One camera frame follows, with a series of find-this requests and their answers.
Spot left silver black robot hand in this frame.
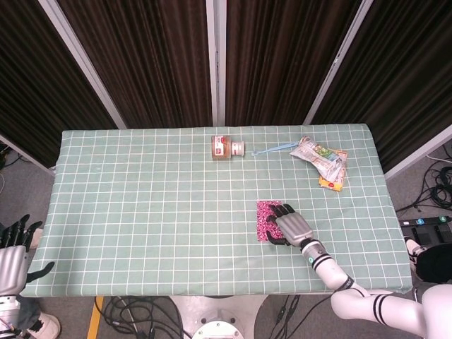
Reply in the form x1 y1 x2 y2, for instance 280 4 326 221
0 214 56 297

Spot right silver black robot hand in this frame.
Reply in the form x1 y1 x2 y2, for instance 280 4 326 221
265 203 315 248

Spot white robot base unit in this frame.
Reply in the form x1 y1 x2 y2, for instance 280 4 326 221
192 309 244 339

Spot pale pink shoe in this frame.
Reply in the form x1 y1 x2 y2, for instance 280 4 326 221
26 228 44 250

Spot grey jeans leg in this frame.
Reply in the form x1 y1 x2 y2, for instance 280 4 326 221
16 295 42 331

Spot yellow snack packet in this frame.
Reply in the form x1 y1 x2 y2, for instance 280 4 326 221
318 150 349 194

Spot crumpled white green snack bag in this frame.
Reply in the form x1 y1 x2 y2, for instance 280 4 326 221
289 136 345 181

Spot light blue spoon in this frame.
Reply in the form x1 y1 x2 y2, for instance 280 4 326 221
251 141 297 157

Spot yellow floor tape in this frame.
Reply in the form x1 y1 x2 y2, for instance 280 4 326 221
86 295 105 339

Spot clear jar of rubber bands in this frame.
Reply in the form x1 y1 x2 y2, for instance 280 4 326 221
210 135 232 162

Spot white black sneaker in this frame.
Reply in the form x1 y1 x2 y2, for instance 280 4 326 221
404 238 428 273

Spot black power strip blue buttons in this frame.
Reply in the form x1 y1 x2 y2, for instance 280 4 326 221
398 215 452 227

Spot green checked tablecloth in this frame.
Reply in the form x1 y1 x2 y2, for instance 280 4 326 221
19 122 414 297

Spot black foot pedal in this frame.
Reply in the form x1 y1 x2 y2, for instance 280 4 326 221
411 225 452 245

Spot black trouser leg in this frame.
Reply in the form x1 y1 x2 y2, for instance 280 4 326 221
415 242 452 283

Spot dark brown curtain panel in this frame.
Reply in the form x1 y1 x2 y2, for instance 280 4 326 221
0 0 119 169
225 0 364 126
310 0 452 172
58 0 213 129

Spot black floor cable bundle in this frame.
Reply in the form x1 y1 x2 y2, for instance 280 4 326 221
0 143 22 170
271 295 333 339
100 295 194 339
395 164 452 215

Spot grey round robot pedestal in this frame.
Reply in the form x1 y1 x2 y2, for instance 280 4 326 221
168 295 268 339

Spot white partition base rail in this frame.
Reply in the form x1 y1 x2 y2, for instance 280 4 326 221
383 124 452 180
0 133 57 177

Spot white partition post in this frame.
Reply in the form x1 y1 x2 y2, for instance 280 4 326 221
302 0 374 125
37 0 127 130
206 0 227 127

